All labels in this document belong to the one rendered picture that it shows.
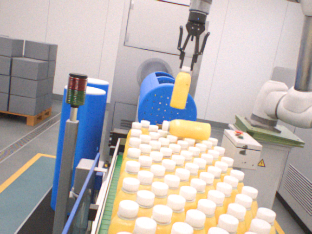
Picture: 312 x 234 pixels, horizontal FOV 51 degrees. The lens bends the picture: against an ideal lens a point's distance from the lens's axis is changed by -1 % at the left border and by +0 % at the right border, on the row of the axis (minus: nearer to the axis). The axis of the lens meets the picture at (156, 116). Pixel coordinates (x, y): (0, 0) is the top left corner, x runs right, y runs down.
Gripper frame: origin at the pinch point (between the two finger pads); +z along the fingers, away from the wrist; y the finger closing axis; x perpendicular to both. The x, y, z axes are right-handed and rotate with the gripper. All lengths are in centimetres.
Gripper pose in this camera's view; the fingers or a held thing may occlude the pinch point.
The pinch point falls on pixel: (187, 61)
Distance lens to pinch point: 141.6
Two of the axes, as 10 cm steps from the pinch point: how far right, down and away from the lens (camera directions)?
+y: -9.8, -2.1, -0.6
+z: -2.1, 9.7, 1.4
